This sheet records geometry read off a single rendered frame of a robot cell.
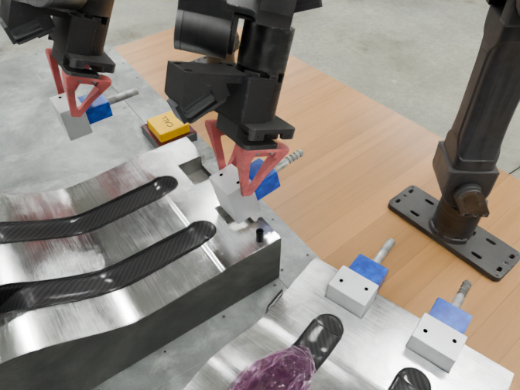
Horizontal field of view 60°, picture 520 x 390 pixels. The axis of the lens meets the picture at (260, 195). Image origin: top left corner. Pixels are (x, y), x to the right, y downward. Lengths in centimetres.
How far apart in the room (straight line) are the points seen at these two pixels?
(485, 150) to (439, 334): 24
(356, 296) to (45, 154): 63
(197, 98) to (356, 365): 34
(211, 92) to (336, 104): 54
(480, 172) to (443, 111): 191
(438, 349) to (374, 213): 29
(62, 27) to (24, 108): 41
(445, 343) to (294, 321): 17
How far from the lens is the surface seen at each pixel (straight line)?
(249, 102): 50
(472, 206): 67
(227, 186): 56
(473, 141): 62
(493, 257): 75
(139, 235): 62
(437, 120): 247
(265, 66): 51
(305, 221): 73
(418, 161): 88
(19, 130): 102
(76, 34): 69
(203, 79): 48
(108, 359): 58
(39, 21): 69
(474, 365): 59
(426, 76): 283
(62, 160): 91
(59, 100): 77
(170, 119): 89
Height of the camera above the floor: 134
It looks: 45 degrees down
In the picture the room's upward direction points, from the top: straight up
